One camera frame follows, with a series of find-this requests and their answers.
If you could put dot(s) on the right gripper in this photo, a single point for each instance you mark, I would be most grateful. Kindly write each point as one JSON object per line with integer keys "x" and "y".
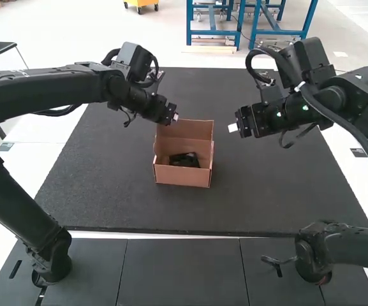
{"x": 263, "y": 119}

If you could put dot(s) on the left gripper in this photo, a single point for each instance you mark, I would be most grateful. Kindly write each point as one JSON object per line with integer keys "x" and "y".
{"x": 159, "y": 110}

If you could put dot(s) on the black square fan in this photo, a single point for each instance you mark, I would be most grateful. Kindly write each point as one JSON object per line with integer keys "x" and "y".
{"x": 183, "y": 160}

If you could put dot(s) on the cardboard box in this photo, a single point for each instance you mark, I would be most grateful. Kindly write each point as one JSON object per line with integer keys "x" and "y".
{"x": 182, "y": 175}

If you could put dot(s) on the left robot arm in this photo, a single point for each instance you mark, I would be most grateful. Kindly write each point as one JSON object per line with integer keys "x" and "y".
{"x": 43, "y": 84}

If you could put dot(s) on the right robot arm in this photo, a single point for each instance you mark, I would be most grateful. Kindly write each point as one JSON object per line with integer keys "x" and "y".
{"x": 349, "y": 95}

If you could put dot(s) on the black mat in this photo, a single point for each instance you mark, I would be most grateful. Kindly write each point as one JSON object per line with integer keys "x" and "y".
{"x": 107, "y": 191}

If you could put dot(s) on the yellow cart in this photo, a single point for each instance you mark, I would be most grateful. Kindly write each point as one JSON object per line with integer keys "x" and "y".
{"x": 140, "y": 4}

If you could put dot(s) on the small black label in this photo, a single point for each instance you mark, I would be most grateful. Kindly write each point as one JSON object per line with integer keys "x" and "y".
{"x": 6, "y": 146}
{"x": 358, "y": 152}

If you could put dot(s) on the black clamp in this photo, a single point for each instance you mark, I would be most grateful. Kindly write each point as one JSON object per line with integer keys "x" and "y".
{"x": 271, "y": 260}

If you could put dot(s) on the dark base panel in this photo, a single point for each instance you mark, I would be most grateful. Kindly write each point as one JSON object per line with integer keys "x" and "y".
{"x": 273, "y": 290}
{"x": 91, "y": 271}
{"x": 183, "y": 271}

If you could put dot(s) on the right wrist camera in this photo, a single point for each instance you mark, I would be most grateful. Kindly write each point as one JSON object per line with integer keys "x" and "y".
{"x": 271, "y": 94}

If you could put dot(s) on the blue metal frame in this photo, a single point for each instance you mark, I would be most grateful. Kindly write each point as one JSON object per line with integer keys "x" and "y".
{"x": 214, "y": 32}
{"x": 279, "y": 32}

